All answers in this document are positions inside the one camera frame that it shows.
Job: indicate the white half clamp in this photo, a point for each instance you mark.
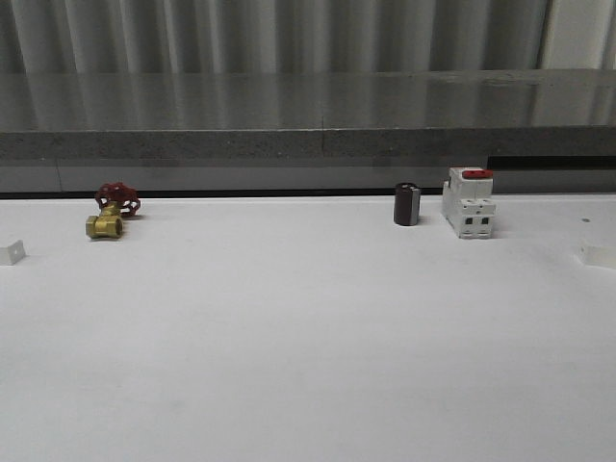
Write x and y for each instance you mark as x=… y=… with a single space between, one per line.
x=12 y=254
x=598 y=256

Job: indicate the white circuit breaker red switch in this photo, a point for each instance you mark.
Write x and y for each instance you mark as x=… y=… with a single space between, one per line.
x=467 y=203

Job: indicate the grey stone countertop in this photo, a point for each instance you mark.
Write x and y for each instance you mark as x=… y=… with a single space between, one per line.
x=540 y=131

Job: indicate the grey pleated curtain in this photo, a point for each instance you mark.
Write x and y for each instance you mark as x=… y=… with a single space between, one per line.
x=270 y=36

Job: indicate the brass valve red handwheel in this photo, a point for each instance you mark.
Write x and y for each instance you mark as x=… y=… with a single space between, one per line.
x=116 y=202

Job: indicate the dark cylindrical capacitor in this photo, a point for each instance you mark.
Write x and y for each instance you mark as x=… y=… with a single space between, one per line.
x=407 y=204

